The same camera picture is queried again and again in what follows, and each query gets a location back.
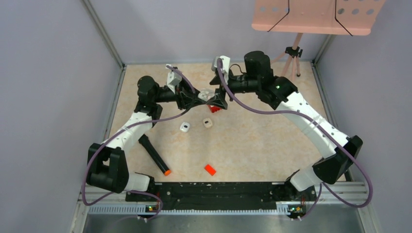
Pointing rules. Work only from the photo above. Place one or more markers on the black marker orange cap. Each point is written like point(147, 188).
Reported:
point(145, 142)

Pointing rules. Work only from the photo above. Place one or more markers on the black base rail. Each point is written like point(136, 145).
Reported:
point(222, 195)

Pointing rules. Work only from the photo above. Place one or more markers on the beige earbud case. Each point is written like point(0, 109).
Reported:
point(207, 122)

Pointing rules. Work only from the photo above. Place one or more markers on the red block with windows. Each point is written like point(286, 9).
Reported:
point(213, 109)

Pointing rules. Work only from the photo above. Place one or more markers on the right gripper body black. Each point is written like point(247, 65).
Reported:
point(241, 84)

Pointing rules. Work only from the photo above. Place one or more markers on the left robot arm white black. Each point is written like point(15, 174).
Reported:
point(107, 165)

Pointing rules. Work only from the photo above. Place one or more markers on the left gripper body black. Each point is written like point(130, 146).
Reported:
point(165, 94)

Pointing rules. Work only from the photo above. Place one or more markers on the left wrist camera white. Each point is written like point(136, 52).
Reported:
point(173, 78)

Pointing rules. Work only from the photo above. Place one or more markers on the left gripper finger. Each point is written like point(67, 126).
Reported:
point(194, 103)
point(188, 90)

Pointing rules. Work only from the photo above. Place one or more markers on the grey cable duct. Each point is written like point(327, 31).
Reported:
point(143, 209)

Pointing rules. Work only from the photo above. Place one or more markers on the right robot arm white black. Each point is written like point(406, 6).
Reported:
point(335, 147)

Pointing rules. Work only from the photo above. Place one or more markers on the small orange red block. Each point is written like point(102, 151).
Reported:
point(208, 168)

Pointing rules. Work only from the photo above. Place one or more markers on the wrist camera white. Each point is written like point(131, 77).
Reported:
point(173, 78)
point(222, 64)

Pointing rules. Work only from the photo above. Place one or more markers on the white earbud case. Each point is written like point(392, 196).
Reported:
point(184, 127)
point(206, 94)

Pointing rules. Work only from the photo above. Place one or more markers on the pink music stand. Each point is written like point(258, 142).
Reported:
point(331, 17)

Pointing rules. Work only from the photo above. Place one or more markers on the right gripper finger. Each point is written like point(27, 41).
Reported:
point(218, 99)
point(215, 80)

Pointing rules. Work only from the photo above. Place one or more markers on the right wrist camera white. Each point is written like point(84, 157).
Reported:
point(222, 64)

